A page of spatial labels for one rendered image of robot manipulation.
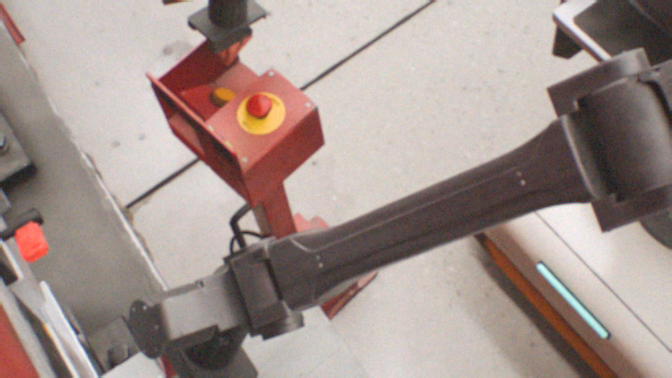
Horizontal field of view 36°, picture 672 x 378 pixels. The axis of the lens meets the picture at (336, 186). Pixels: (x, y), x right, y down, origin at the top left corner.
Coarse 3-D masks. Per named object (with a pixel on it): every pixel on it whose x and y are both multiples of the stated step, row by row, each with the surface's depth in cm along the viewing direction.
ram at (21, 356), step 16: (0, 304) 76; (0, 320) 72; (0, 336) 68; (16, 336) 74; (0, 352) 65; (16, 352) 70; (0, 368) 62; (16, 368) 67; (32, 368) 73; (48, 368) 80
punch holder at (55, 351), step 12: (24, 312) 84; (36, 324) 86; (48, 324) 92; (36, 336) 82; (48, 336) 89; (60, 336) 94; (48, 348) 84; (60, 348) 90; (72, 348) 97; (48, 360) 81; (60, 360) 87; (72, 360) 92; (60, 372) 83; (72, 372) 89; (84, 372) 95
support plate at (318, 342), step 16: (304, 320) 117; (320, 320) 116; (256, 336) 116; (288, 336) 116; (304, 336) 116; (320, 336) 115; (336, 336) 115; (256, 352) 115; (272, 352) 115; (288, 352) 115; (304, 352) 115; (320, 352) 115; (336, 352) 114; (128, 368) 116; (144, 368) 116; (256, 368) 114; (272, 368) 114; (288, 368) 114; (304, 368) 114; (320, 368) 114; (336, 368) 114; (352, 368) 113
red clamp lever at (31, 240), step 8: (32, 208) 96; (24, 216) 95; (32, 216) 95; (40, 216) 96; (8, 224) 95; (16, 224) 95; (24, 224) 94; (32, 224) 92; (40, 224) 96; (0, 232) 95; (8, 232) 95; (16, 232) 95; (24, 232) 91; (32, 232) 90; (40, 232) 91; (16, 240) 91; (24, 240) 90; (32, 240) 89; (40, 240) 89; (24, 248) 88; (32, 248) 88; (40, 248) 88; (48, 248) 89; (24, 256) 88; (32, 256) 88; (40, 256) 89
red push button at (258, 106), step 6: (252, 96) 154; (258, 96) 154; (264, 96) 154; (246, 102) 154; (252, 102) 153; (258, 102) 153; (264, 102) 153; (270, 102) 153; (246, 108) 153; (252, 108) 153; (258, 108) 153; (264, 108) 153; (270, 108) 153; (252, 114) 153; (258, 114) 152; (264, 114) 153
